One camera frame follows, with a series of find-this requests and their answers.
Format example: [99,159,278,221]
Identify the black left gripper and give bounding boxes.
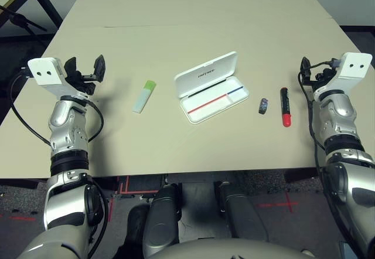
[64,54,106,96]

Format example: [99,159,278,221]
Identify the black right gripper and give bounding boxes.
[301,56,338,92]

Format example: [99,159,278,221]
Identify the red and black marker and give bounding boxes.
[279,87,294,128]

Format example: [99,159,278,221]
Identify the small dark eraser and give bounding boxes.
[258,97,270,115]

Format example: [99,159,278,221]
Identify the white plastic pencil case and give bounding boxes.
[173,51,250,124]

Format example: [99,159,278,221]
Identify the black tripod stand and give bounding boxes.
[0,5,47,45]

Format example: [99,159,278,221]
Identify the red floor tape corner lines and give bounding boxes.
[107,175,161,223]

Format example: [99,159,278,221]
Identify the grey robot right leg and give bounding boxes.
[215,181,270,244]

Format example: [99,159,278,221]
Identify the grey robot leg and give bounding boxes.
[117,182,184,259]
[215,181,270,244]

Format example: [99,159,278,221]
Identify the grey robot left leg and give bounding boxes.
[117,182,184,259]

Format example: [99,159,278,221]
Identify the grey robot torso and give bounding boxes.
[146,238,311,259]

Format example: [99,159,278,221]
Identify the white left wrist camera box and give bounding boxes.
[27,56,89,99]

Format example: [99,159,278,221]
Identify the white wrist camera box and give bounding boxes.
[27,56,89,99]
[315,52,373,93]

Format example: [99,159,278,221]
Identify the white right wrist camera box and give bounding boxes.
[315,52,373,93]

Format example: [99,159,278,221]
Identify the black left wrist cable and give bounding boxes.
[5,71,105,147]

